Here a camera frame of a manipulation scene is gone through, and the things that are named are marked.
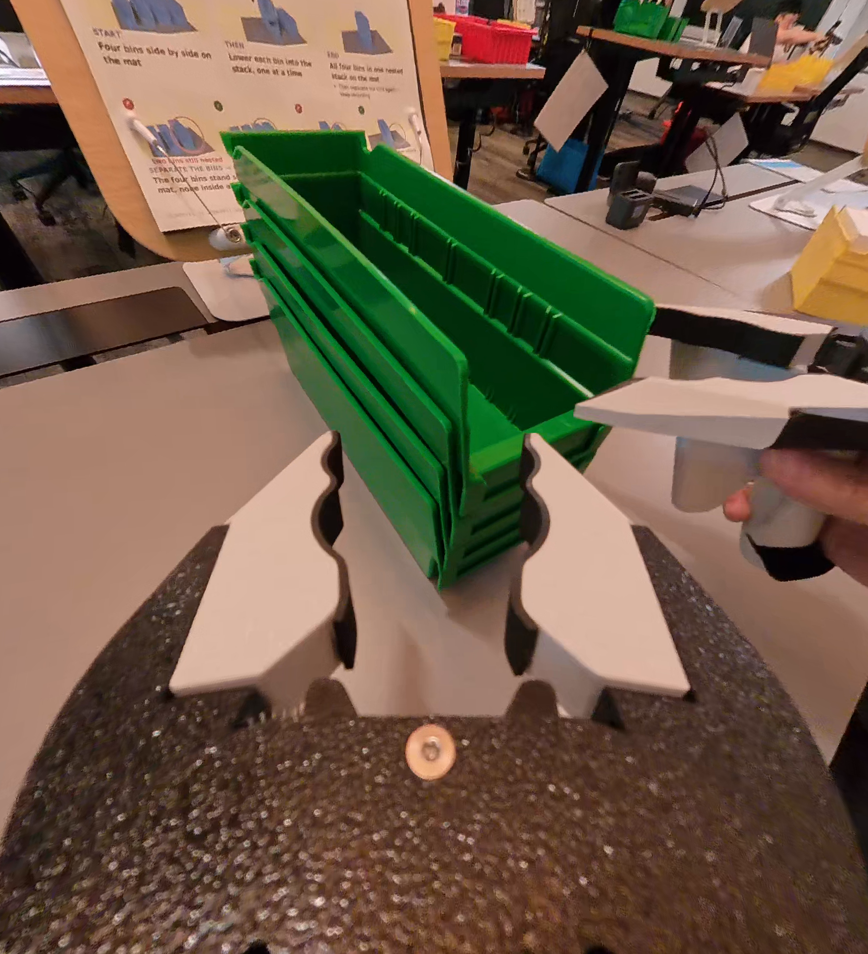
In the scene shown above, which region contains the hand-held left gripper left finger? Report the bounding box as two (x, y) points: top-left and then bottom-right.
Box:
(169, 431), (358, 713)

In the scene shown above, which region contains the grey hanging sheet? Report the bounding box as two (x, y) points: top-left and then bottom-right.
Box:
(534, 51), (611, 152)
(683, 112), (749, 176)

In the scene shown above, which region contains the black charger dock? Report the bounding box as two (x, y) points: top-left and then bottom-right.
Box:
(605, 160), (660, 230)

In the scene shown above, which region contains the black power brick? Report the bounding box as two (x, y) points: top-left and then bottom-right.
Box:
(653, 185), (727, 219)

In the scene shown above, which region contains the red plastic bin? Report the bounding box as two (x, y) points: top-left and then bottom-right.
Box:
(451, 11), (541, 66)

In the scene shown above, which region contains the wooden desk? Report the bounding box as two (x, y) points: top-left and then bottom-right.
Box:
(577, 24), (774, 196)
(440, 61), (547, 191)

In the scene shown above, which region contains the blue bag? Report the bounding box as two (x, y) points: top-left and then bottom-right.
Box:
(537, 138), (593, 193)

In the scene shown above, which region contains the green bin stack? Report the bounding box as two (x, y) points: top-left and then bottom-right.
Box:
(613, 0), (692, 43)

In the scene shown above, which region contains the instruction sheet on board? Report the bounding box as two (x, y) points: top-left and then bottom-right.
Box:
(9, 0), (455, 263)

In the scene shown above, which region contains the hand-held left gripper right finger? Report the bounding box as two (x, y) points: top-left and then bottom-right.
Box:
(503, 434), (693, 721)

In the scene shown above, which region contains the green plastic bin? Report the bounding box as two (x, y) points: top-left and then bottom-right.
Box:
(233, 179), (595, 549)
(221, 130), (658, 517)
(243, 220), (554, 573)
(251, 257), (532, 591)

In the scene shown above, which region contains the stack of yellow bins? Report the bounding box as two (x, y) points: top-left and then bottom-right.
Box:
(758, 56), (836, 95)
(790, 205), (868, 330)

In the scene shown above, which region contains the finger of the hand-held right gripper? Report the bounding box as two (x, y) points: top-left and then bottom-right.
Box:
(646, 304), (837, 372)
(574, 374), (868, 452)

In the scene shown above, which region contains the white tablet stand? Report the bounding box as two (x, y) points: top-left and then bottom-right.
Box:
(749, 158), (868, 219)

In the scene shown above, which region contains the instruction poster sheet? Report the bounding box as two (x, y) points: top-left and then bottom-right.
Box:
(60, 0), (435, 234)

